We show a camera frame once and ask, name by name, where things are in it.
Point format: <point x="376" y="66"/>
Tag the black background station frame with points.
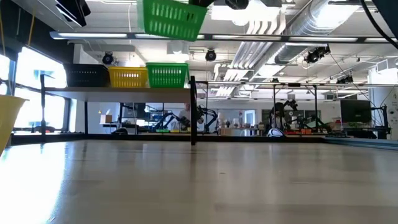
<point x="315" y="105"/>

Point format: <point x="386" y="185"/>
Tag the wooden shelf board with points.
<point x="118" y="95"/>

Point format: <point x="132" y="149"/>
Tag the black background robot arm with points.
<point x="168" y="118"/>
<point x="281" y="113"/>

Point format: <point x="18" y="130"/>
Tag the black ceiling dome camera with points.
<point x="107" y="58"/>
<point x="211" y="55"/>

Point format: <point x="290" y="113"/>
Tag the silver ventilation duct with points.
<point x="311" y="28"/>

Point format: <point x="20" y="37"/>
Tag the black plastic basket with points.
<point x="87" y="65"/>
<point x="87" y="79"/>

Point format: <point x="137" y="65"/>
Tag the yellow plastic basket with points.
<point x="128" y="77"/>
<point x="7" y="118"/>

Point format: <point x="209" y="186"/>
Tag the large black monitor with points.
<point x="356" y="111"/>

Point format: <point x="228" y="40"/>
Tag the black ceiling camera rig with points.
<point x="317" y="54"/>

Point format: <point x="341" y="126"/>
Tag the black aluminium table frame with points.
<point x="248" y="139"/>

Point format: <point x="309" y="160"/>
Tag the green plastic basket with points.
<point x="167" y="76"/>
<point x="171" y="18"/>

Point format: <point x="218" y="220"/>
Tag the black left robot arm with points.
<point x="74" y="9"/>

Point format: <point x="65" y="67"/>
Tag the dark background monitor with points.
<point x="132" y="110"/>

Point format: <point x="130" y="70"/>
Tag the long ceiling light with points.
<point x="245" y="37"/>
<point x="140" y="36"/>
<point x="93" y="35"/>
<point x="323" y="39"/>
<point x="379" y="40"/>

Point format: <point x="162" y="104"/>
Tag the cardboard box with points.
<point x="106" y="119"/>

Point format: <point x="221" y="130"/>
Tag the white rounded object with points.
<point x="275" y="133"/>

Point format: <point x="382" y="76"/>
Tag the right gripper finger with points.
<point x="202" y="2"/>

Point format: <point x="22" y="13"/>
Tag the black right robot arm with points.
<point x="388" y="12"/>

